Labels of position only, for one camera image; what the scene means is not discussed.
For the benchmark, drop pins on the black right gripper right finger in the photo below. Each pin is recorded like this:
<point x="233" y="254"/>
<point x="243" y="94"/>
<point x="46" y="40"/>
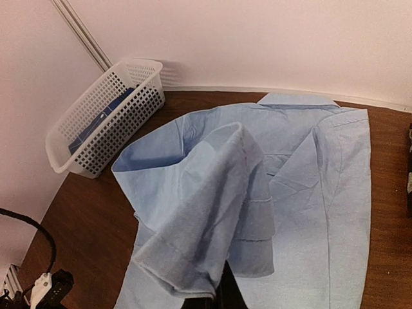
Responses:
<point x="231" y="286"/>

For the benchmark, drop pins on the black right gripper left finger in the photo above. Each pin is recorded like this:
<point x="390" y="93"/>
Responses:
<point x="198" y="303"/>

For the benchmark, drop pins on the light blue long sleeve shirt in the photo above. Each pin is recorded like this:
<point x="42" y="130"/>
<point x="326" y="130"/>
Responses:
<point x="278" y="190"/>

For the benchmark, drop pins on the white plastic mesh basket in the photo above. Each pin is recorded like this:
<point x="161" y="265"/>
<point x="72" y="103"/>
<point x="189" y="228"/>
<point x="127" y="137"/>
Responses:
<point x="100" y="122"/>

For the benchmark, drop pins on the grey patterned folded shirt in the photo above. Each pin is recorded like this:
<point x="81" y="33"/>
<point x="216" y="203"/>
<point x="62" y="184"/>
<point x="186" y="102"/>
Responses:
<point x="409" y="176"/>

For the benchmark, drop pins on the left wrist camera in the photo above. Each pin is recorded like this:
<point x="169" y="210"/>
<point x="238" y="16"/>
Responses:
<point x="49" y="290"/>

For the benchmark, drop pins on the left aluminium frame post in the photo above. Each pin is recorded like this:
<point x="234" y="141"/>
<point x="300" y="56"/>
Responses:
<point x="80" y="31"/>

